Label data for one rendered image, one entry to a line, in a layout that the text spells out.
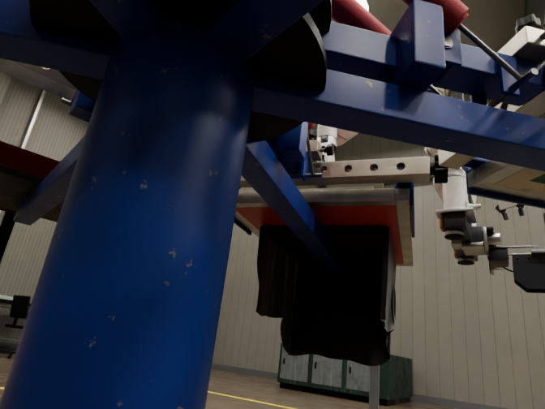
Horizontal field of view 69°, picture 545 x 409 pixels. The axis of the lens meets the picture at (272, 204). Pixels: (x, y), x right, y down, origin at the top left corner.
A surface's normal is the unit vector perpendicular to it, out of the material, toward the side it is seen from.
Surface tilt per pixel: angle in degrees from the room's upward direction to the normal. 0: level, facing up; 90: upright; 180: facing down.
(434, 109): 90
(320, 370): 90
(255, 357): 90
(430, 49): 90
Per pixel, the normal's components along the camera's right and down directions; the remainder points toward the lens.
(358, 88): 0.19, -0.32
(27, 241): 0.86, -0.08
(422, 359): -0.50, -0.36
